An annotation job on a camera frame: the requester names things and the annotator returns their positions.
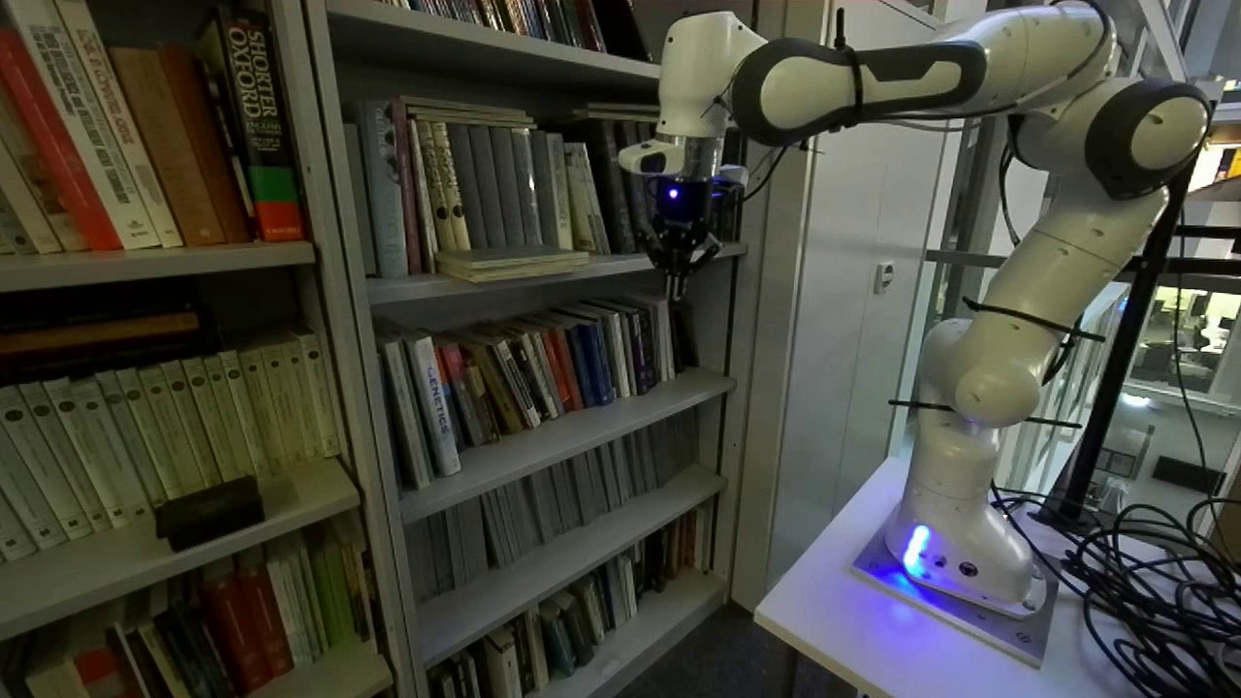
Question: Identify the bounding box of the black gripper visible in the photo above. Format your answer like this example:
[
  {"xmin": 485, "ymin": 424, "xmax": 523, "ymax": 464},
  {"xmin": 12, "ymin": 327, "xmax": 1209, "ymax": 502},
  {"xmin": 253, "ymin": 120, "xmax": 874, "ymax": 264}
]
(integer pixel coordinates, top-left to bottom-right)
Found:
[{"xmin": 637, "ymin": 169, "xmax": 730, "ymax": 300}]

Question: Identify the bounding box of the cream Machine Intelligence 2 book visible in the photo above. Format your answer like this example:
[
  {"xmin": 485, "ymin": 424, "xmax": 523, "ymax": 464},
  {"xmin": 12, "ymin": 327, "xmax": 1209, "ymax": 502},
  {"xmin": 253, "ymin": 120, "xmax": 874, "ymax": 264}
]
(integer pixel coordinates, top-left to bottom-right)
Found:
[{"xmin": 534, "ymin": 131, "xmax": 576, "ymax": 247}]

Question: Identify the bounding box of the teal glossy Machine Intelligence book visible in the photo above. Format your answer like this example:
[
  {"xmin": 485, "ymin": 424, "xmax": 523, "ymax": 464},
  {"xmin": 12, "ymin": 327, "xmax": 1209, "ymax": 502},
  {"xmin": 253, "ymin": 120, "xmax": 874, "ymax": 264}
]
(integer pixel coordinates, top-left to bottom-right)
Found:
[{"xmin": 443, "ymin": 124, "xmax": 480, "ymax": 247}]

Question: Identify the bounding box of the cream thin flat book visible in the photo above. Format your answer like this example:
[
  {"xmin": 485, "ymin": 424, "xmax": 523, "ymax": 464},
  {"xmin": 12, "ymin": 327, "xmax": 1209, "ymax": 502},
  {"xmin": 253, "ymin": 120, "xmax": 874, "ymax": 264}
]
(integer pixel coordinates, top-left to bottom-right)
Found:
[{"xmin": 409, "ymin": 114, "xmax": 541, "ymax": 131}]

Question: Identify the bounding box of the cream patterned book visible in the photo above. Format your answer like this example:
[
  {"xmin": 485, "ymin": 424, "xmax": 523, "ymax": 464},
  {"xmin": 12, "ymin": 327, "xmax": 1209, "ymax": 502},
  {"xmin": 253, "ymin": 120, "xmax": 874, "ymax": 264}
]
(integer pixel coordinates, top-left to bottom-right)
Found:
[{"xmin": 410, "ymin": 118, "xmax": 472, "ymax": 252}]

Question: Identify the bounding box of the white tall book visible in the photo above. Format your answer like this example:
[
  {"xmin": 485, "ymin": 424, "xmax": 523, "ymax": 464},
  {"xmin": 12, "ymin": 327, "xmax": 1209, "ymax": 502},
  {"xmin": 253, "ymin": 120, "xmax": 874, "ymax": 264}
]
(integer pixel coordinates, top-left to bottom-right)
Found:
[{"xmin": 404, "ymin": 335, "xmax": 465, "ymax": 480}]

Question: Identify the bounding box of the blue grey tall book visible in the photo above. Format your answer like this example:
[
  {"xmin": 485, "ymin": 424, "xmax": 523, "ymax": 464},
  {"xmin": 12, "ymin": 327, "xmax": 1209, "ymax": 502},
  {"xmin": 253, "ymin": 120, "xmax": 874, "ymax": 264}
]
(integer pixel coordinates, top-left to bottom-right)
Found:
[{"xmin": 356, "ymin": 96, "xmax": 417, "ymax": 283}]

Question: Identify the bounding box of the black book green red base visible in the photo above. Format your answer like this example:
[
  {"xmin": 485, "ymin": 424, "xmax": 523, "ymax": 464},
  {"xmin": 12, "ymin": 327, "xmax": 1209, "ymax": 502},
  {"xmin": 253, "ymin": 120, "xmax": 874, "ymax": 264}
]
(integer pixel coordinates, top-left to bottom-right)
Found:
[{"xmin": 195, "ymin": 8, "xmax": 312, "ymax": 247}]

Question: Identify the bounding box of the brown hardcover book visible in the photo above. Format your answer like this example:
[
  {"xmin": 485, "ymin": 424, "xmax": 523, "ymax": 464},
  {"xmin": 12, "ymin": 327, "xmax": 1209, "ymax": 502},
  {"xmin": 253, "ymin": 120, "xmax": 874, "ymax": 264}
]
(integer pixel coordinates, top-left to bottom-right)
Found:
[{"xmin": 110, "ymin": 39, "xmax": 258, "ymax": 252}]

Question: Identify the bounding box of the white book dark lettering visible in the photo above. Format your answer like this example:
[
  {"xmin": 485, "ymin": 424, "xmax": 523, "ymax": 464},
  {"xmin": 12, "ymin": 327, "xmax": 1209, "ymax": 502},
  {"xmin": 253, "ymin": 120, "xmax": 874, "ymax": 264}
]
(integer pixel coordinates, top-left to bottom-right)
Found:
[{"xmin": 33, "ymin": 0, "xmax": 187, "ymax": 252}]

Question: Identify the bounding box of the red hardcover book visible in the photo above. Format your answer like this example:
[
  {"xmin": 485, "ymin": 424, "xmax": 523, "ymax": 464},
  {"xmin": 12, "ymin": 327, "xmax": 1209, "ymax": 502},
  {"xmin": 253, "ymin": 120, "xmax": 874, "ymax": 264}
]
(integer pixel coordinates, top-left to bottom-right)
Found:
[{"xmin": 0, "ymin": 18, "xmax": 127, "ymax": 255}]

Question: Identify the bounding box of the pale thin booklet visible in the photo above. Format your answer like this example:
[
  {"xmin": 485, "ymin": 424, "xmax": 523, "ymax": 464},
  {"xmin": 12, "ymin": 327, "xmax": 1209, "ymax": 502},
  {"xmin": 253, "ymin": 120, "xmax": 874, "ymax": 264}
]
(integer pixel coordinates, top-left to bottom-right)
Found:
[{"xmin": 434, "ymin": 244, "xmax": 599, "ymax": 286}]

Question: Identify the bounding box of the grey cabinet end panel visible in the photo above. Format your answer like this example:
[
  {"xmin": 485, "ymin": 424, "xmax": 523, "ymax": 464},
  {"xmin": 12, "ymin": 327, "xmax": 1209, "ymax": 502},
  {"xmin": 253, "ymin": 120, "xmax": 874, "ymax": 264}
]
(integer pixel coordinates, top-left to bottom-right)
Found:
[{"xmin": 730, "ymin": 0, "xmax": 978, "ymax": 612}]

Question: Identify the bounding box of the grey metal bookshelf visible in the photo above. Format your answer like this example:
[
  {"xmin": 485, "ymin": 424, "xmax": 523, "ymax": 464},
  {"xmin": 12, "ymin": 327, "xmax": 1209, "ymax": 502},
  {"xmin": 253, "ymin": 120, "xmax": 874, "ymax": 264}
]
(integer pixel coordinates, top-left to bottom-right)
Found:
[
  {"xmin": 0, "ymin": 0, "xmax": 399, "ymax": 698},
  {"xmin": 304, "ymin": 0, "xmax": 770, "ymax": 698}
]

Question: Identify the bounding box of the black leaning binder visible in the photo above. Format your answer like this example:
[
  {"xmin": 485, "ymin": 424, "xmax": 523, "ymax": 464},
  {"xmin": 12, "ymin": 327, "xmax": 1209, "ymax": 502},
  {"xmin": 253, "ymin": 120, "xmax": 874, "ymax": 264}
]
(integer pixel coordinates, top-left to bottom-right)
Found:
[{"xmin": 587, "ymin": 0, "xmax": 651, "ymax": 61}]

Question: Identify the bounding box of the black tripod stand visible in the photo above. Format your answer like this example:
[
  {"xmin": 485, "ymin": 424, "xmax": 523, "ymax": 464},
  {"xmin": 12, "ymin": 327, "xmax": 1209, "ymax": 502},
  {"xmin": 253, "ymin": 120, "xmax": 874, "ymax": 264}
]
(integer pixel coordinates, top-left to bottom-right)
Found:
[{"xmin": 1039, "ymin": 151, "xmax": 1225, "ymax": 529}]

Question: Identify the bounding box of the black flat box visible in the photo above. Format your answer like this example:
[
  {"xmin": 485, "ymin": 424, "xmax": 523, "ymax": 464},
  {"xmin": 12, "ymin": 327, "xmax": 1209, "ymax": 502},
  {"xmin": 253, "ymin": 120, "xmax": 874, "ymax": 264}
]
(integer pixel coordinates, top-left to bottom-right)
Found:
[{"xmin": 151, "ymin": 475, "xmax": 272, "ymax": 556}]

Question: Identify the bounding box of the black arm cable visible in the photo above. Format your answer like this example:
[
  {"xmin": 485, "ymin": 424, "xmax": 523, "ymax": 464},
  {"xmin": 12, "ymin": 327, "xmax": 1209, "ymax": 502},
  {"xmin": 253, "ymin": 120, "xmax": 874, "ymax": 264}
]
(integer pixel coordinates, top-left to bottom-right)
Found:
[{"xmin": 740, "ymin": 4, "xmax": 1116, "ymax": 437}]

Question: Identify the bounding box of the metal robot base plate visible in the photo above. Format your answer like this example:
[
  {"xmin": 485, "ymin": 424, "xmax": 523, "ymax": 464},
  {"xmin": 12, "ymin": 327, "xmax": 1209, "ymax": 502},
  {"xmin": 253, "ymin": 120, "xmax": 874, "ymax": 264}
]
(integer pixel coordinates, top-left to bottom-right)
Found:
[{"xmin": 849, "ymin": 511, "xmax": 1062, "ymax": 670}]

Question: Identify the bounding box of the black cable bundle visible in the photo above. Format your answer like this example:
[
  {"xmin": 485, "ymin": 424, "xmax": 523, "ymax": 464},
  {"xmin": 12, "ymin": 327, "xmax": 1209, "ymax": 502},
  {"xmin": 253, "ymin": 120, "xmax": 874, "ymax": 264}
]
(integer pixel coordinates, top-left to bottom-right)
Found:
[{"xmin": 995, "ymin": 495, "xmax": 1241, "ymax": 698}]

